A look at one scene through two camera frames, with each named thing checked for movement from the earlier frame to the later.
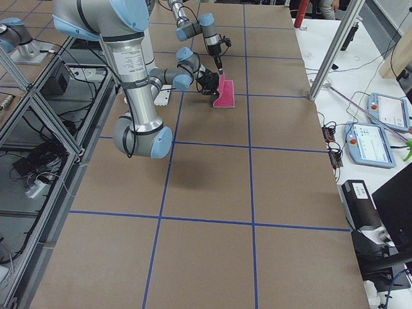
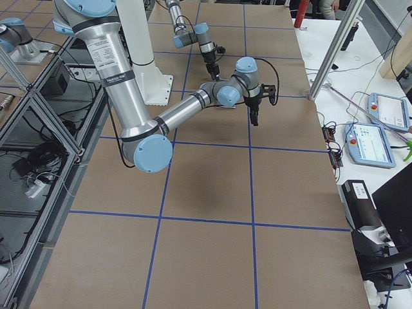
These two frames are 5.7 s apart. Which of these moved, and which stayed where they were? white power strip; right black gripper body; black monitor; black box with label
Moved: right black gripper body
Stayed: white power strip; black box with label; black monitor
